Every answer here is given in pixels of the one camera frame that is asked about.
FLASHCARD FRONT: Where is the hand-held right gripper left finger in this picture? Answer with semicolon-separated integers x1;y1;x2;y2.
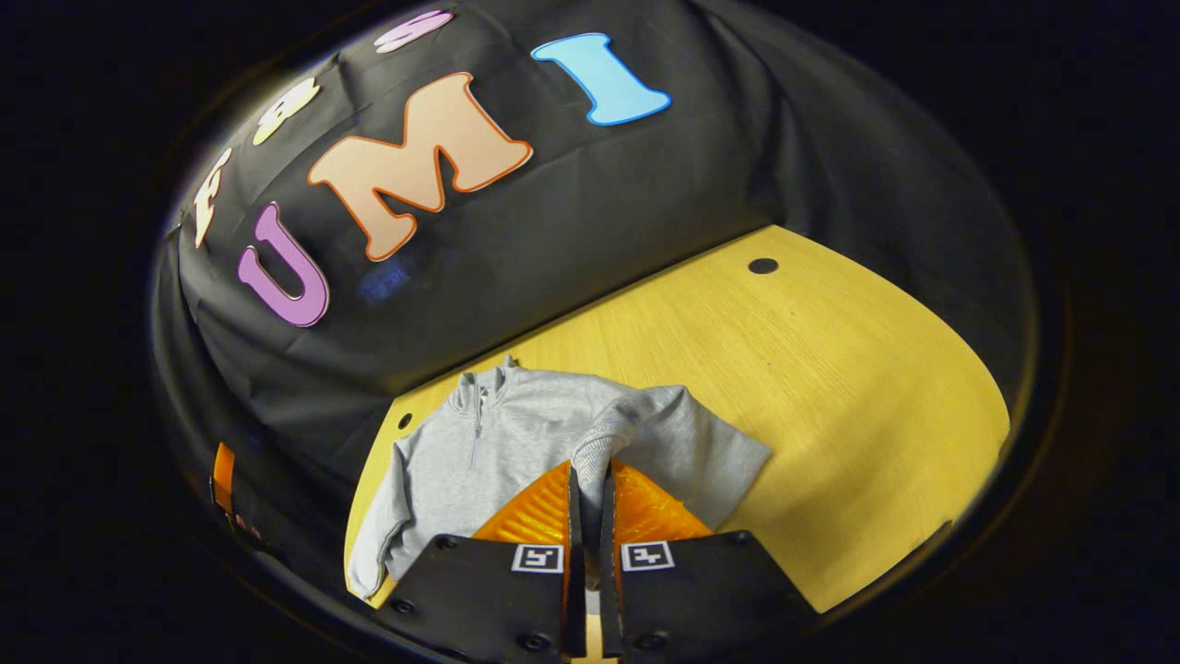
373;459;588;660

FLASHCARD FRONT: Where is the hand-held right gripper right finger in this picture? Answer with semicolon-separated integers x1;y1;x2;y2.
599;458;820;660

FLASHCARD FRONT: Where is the grey zip-neck sweatshirt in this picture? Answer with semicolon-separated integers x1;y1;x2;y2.
348;355;773;600

